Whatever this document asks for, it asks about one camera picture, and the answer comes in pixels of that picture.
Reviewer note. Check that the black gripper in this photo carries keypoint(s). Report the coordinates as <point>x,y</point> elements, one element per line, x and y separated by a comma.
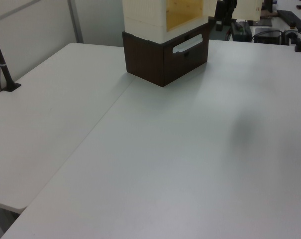
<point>229,8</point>

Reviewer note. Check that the cream cabinet door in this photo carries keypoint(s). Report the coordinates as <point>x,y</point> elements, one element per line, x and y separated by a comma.
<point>247,8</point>

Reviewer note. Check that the cream plastic cabinet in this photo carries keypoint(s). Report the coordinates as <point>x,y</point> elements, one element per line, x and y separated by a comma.
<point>145,20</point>

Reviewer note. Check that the black electronics box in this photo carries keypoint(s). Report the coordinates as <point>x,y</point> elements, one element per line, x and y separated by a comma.
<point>267,36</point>

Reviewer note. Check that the dark brown drawer box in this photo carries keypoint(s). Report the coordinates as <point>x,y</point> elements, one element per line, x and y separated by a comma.
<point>144,62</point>

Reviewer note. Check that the black camera stand pole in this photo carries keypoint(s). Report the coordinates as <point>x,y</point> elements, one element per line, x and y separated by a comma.
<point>2,66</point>

